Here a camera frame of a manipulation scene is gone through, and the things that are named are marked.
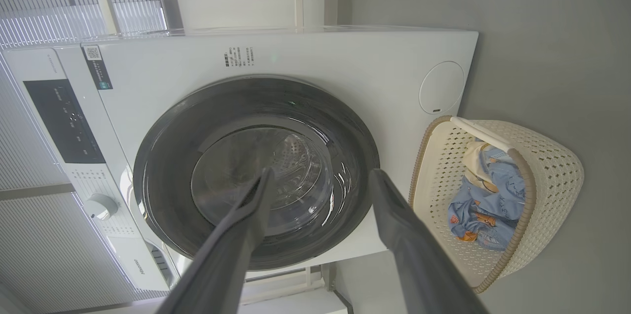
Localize cream perforated laundry basket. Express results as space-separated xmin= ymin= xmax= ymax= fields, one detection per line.
xmin=408 ymin=116 xmax=585 ymax=294

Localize stainless steel washer drum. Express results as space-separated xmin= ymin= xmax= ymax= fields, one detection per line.
xmin=192 ymin=127 xmax=332 ymax=236

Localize blue and cream print garment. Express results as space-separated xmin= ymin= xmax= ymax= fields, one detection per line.
xmin=462 ymin=139 xmax=527 ymax=218

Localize white window blinds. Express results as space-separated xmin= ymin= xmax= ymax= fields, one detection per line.
xmin=0 ymin=0 xmax=171 ymax=314

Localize white detergent drawer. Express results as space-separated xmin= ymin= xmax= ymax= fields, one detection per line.
xmin=106 ymin=235 xmax=172 ymax=291

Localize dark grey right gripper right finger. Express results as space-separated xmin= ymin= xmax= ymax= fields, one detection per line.
xmin=367 ymin=169 xmax=489 ymax=314

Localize dark QR code sticker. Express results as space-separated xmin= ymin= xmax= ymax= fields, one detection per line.
xmin=81 ymin=45 xmax=113 ymax=90

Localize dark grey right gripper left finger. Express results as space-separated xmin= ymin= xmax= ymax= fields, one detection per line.
xmin=157 ymin=167 xmax=275 ymax=314

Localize white round filter cover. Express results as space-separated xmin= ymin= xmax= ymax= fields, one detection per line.
xmin=419 ymin=61 xmax=465 ymax=115

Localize washing machine glass door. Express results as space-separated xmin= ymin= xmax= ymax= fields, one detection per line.
xmin=133 ymin=75 xmax=380 ymax=271

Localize white washing machine dial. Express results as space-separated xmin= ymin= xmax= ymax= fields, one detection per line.
xmin=85 ymin=194 xmax=119 ymax=221

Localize white front-load washing machine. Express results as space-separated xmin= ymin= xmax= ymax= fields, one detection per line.
xmin=2 ymin=26 xmax=479 ymax=292

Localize blue cartoon print garment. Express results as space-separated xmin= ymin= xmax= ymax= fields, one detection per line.
xmin=448 ymin=176 xmax=521 ymax=251

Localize black display control panel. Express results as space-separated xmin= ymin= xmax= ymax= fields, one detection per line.
xmin=23 ymin=79 xmax=106 ymax=164

